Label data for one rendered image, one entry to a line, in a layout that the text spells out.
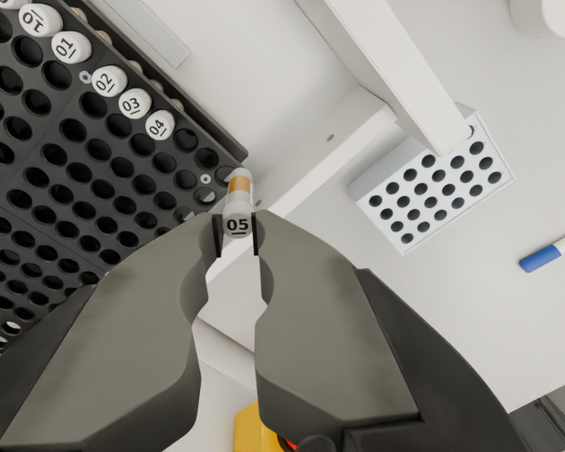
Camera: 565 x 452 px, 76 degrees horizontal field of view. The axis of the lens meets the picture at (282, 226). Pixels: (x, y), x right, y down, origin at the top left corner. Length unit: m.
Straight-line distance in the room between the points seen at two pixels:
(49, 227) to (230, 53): 0.15
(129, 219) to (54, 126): 0.06
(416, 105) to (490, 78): 0.22
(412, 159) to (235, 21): 0.18
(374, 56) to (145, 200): 0.14
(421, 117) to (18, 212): 0.22
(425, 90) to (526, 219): 0.32
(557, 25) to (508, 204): 0.18
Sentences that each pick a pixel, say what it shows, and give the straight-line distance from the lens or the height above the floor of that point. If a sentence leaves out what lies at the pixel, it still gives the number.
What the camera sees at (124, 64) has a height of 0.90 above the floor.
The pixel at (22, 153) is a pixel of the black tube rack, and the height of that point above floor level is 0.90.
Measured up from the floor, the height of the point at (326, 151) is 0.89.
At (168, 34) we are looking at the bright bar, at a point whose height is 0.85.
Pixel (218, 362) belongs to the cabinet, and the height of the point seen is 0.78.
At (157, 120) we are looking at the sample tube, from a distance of 0.19.
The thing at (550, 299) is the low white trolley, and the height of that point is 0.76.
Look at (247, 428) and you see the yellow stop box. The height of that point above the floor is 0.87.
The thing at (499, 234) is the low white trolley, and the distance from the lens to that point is 0.48.
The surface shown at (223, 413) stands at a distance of 0.46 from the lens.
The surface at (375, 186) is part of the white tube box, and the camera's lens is 0.34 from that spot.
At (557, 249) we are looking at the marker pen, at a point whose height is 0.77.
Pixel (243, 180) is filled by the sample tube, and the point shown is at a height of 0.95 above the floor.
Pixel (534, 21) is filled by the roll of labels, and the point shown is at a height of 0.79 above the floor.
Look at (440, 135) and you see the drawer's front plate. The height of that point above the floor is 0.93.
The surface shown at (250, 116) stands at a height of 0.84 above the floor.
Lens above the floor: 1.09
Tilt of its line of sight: 59 degrees down
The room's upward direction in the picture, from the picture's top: 172 degrees clockwise
